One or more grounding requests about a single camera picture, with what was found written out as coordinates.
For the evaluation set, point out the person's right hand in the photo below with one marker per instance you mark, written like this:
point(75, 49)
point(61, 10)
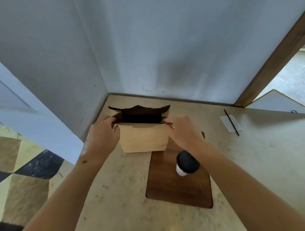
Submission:
point(184, 134)

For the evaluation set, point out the person's left hand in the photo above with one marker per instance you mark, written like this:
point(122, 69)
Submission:
point(102, 138)

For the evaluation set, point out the person's left fingers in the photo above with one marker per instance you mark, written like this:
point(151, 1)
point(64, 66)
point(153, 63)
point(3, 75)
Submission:
point(110, 119)

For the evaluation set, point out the person's right thumb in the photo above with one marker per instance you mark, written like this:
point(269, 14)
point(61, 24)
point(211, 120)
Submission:
point(171, 129)

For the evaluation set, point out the brown paper bag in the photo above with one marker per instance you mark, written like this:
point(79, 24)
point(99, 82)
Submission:
point(143, 140)

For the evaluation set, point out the person's right forearm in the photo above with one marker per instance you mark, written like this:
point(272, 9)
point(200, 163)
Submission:
point(238, 190)

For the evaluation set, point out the person's left forearm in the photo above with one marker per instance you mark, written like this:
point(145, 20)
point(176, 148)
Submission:
point(64, 195)

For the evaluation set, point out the white cup with black lid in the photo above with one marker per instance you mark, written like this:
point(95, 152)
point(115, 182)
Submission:
point(187, 163)

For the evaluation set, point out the white paper napkin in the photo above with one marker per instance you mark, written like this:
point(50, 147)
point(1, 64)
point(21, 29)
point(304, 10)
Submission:
point(225, 120)

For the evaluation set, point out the dark wooden serving board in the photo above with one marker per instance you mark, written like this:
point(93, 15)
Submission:
point(171, 188)

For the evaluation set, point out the thin black stir stick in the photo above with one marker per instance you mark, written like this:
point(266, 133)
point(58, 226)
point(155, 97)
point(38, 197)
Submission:
point(231, 123)

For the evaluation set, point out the white panel with yellow edge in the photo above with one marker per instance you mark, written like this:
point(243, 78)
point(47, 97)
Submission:
point(274, 101)

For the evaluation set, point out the brown wooden door post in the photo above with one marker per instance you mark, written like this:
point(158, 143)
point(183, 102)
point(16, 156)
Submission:
point(269, 69)

